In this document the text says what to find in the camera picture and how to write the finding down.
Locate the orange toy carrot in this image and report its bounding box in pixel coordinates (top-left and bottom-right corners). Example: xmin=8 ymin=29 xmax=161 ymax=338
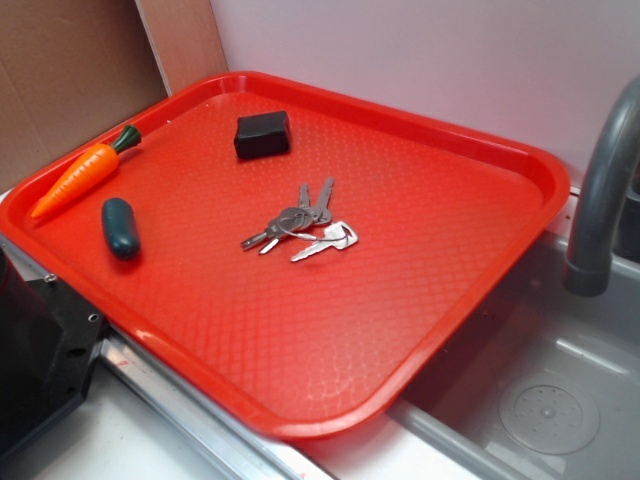
xmin=31 ymin=124 xmax=142 ymax=219

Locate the silver key large head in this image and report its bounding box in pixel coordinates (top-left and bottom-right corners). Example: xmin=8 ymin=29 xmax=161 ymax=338
xmin=291 ymin=221 xmax=359 ymax=262

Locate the red plastic tray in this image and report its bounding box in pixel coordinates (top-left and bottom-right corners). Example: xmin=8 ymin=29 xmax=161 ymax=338
xmin=1 ymin=72 xmax=570 ymax=439

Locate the silver key pointing up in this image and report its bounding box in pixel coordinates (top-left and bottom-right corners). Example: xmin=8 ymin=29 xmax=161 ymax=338
xmin=310 ymin=177 xmax=334 ymax=225

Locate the black rectangular block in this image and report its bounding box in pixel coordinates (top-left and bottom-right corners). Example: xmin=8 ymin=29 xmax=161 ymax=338
xmin=233 ymin=110 xmax=291 ymax=160

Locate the dark green toy cucumber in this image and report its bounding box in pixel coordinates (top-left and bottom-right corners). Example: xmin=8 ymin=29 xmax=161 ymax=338
xmin=101 ymin=198 xmax=141 ymax=261

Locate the grey plastic sink basin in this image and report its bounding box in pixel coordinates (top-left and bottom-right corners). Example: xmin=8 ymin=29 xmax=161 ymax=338
xmin=389 ymin=198 xmax=639 ymax=479

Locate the grey sink faucet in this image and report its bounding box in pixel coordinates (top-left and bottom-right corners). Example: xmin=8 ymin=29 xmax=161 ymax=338
xmin=563 ymin=78 xmax=639 ymax=297

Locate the brown cardboard panel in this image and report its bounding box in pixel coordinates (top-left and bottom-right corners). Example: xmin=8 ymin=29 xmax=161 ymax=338
xmin=1 ymin=1 xmax=227 ymax=191

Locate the grey key with ring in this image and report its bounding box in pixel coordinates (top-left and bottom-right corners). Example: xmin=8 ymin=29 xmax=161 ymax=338
xmin=240 ymin=207 xmax=313 ymax=255

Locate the metal table edge rail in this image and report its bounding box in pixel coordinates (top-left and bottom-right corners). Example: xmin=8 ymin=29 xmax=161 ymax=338
xmin=0 ymin=234 xmax=326 ymax=480

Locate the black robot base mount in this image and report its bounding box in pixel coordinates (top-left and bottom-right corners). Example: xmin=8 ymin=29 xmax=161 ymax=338
xmin=1 ymin=253 xmax=106 ymax=460

